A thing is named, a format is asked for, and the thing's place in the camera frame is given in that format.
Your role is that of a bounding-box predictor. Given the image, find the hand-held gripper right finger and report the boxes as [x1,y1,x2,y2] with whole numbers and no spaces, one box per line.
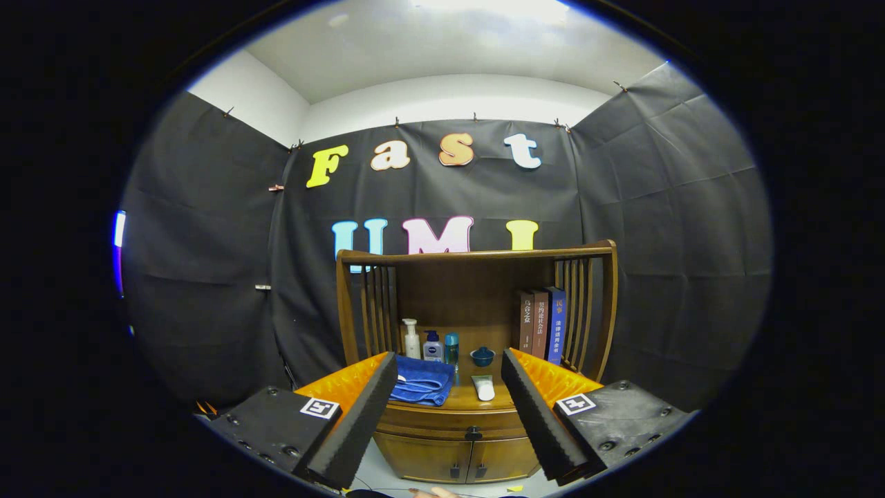
[501,347,696,485]

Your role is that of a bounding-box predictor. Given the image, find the reddish brown book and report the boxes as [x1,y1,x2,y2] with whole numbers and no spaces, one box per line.
[532,289,550,359]

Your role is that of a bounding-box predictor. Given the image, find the dark brown book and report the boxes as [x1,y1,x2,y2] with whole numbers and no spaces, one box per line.
[519,291,535,352]

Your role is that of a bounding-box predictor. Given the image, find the wooden drawer with black knob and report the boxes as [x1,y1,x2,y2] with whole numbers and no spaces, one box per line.
[377,408,532,443]

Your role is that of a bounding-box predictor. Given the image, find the wooden cabinet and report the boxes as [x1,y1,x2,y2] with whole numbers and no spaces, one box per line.
[336,240,618,485]

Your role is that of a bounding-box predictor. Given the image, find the wooden cabinet door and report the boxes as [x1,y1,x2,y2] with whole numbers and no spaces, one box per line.
[470,439,541,483]
[373,432,474,483]

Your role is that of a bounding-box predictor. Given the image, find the wooden countertop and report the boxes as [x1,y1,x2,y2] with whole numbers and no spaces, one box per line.
[395,325,521,414]

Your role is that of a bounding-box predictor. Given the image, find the blue book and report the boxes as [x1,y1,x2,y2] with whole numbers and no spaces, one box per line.
[546,286,568,366]

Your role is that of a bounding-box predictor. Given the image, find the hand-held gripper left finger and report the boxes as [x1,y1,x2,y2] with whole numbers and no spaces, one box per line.
[194,351,399,489]

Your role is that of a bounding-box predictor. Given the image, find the black backdrop cloth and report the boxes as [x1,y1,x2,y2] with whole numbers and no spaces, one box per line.
[121,61,773,416]

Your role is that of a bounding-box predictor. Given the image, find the blue folded towel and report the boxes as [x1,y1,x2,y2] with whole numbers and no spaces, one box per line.
[389,356,456,407]

